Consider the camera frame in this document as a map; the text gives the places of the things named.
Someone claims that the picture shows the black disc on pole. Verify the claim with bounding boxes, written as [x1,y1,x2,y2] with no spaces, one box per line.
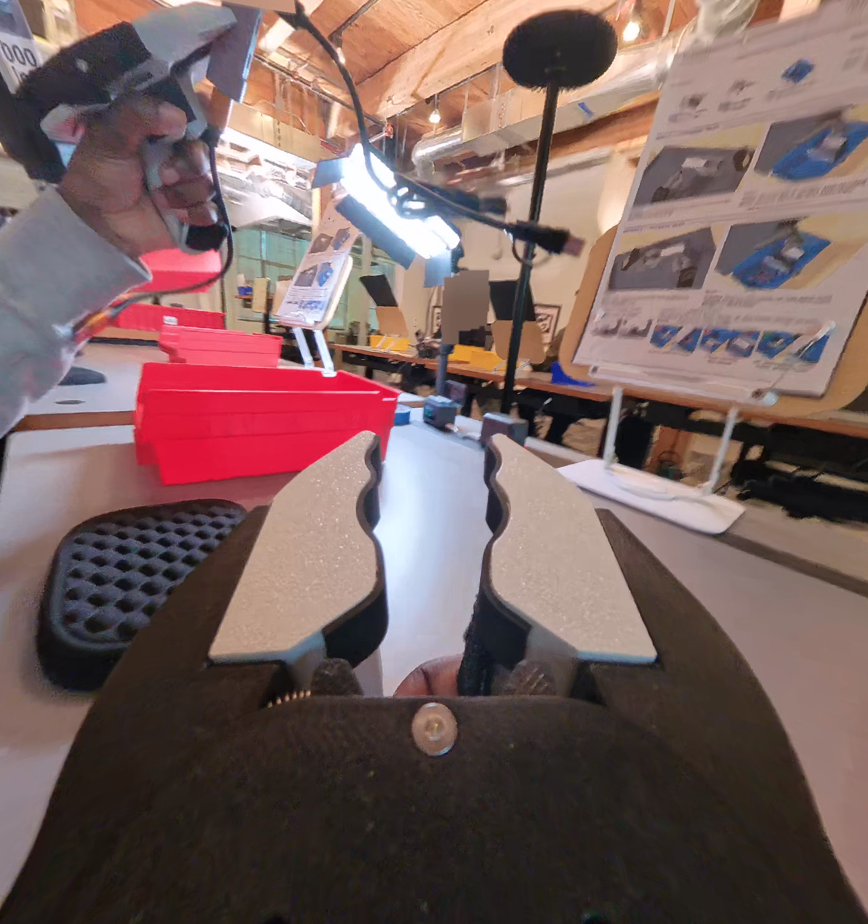
[501,9,620,416]

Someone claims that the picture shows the person's right hand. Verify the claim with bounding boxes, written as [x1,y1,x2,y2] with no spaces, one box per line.
[394,657,465,696]

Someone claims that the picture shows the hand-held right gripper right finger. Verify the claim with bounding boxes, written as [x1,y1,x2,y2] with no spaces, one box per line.
[457,433,659,697]

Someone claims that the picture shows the person's left forearm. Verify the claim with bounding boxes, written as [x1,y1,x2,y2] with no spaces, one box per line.
[0,162,153,459]

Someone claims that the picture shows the grey USB hub adapter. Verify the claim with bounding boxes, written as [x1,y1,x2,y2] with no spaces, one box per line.
[290,0,588,261]

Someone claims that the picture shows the person's left hand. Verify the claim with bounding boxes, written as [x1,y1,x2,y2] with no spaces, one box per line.
[57,92,222,259]

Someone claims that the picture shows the red plastic bin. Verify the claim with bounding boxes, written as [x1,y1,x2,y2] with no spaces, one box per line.
[113,303,227,332]
[134,361,402,486]
[158,325,283,368]

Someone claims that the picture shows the instruction board on stand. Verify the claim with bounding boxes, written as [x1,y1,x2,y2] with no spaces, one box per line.
[274,213,357,375]
[557,0,868,537]

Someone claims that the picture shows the light panel on stand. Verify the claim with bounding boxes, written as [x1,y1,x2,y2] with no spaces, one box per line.
[311,141,467,399]

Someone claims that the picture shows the black honeycomb pad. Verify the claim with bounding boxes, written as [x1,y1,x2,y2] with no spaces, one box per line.
[36,498,249,693]

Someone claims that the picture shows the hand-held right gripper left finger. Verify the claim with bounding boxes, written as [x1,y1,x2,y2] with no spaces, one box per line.
[208,431,390,697]

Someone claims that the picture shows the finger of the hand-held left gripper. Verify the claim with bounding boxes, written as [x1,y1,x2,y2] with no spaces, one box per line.
[129,2,239,82]
[181,54,214,143]

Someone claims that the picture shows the dark grey box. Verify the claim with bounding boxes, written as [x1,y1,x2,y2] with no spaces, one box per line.
[479,411,530,450]

